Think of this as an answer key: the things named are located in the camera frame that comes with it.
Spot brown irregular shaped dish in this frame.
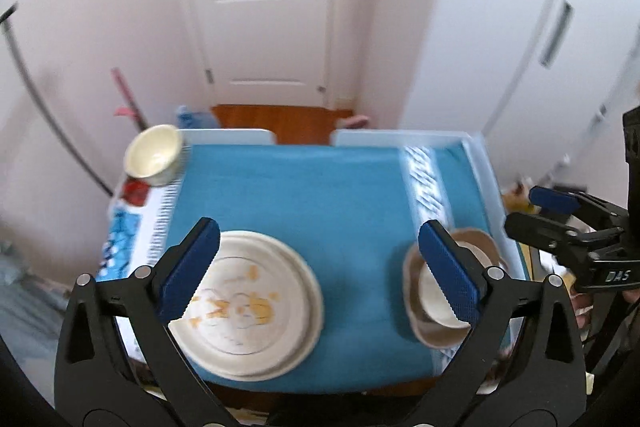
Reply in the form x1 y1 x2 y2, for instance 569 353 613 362
401 226 509 350

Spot small patterned white plate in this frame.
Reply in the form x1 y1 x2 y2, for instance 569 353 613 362
169 231 324 381

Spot cream ceramic bowl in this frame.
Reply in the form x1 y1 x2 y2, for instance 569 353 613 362
124 124 184 187

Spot person's right hand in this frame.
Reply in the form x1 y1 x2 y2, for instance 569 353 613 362
570 288 594 341

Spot blue table cloth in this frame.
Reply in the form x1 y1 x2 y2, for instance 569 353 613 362
96 141 532 396

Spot blue water jug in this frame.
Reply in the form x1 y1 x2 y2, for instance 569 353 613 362
175 105 221 130

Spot white wardrobe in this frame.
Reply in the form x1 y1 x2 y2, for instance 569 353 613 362
400 0 639 186

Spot pink broom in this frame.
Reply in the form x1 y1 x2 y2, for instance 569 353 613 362
111 67 149 132

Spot pink slippers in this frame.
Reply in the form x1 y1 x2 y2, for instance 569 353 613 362
335 115 370 130

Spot white panelled door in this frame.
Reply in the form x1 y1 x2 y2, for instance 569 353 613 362
189 0 331 107

